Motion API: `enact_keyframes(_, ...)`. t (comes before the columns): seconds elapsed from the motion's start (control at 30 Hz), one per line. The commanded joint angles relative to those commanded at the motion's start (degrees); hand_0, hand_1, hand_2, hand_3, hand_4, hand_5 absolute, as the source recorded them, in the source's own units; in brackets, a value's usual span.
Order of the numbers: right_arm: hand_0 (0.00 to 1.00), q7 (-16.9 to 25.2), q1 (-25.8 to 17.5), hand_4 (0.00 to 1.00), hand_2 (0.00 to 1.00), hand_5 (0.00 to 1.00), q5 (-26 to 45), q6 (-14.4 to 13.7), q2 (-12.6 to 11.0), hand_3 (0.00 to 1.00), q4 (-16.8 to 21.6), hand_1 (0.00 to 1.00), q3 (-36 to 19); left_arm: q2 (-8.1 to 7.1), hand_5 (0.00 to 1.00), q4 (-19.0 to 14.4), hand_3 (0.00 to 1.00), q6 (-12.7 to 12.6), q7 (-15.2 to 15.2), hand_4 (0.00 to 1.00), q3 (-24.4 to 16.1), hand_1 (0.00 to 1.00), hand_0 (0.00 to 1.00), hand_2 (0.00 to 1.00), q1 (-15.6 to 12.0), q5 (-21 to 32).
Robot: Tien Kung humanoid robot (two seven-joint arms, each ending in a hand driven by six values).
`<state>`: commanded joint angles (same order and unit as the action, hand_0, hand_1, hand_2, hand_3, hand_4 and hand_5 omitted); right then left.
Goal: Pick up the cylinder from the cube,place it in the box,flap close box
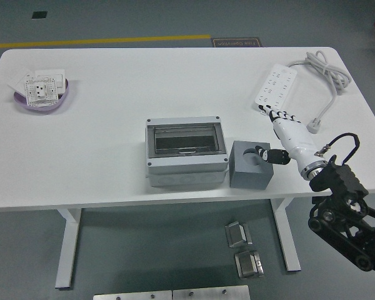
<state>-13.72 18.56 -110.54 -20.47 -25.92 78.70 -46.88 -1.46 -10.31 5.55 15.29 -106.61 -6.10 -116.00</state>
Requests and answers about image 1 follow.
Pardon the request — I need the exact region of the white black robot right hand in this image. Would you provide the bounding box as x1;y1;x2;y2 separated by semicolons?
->
254;104;325;174

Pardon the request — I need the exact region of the grey junction box clear lid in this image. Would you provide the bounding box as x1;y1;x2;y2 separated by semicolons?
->
144;116;229;188

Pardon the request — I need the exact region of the grey cube with round hole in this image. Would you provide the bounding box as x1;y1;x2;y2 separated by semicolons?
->
229;140;275;190

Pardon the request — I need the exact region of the white power strip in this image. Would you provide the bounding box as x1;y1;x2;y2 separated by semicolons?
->
252;63;298;114

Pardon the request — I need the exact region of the white table leg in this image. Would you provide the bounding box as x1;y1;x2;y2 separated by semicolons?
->
54;207;83;290
270;196;302;273

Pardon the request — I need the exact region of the dark floor sign with text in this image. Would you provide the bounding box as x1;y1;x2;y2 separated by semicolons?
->
211;37;264;49

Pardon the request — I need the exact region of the small metal block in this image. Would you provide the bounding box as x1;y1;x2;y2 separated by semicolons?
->
224;221;253;249

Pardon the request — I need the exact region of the metal block with latch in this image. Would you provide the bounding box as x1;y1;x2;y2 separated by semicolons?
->
234;249;265;279

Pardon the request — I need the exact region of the yellow floor tape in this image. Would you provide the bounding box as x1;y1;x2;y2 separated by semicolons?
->
0;33;212;50

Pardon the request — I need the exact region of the purple bowl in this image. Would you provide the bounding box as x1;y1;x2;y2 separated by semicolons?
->
12;77;71;113

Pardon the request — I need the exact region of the white printed socket panel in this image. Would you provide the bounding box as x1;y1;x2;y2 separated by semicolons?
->
22;75;59;108

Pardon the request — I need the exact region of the white flat card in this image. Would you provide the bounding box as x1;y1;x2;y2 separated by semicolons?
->
7;66;36;94

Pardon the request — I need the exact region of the grey power cord with plug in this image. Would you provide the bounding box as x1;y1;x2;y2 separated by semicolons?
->
286;51;353;135

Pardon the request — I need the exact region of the white plain switch panel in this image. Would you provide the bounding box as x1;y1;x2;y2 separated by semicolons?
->
34;68;66;94

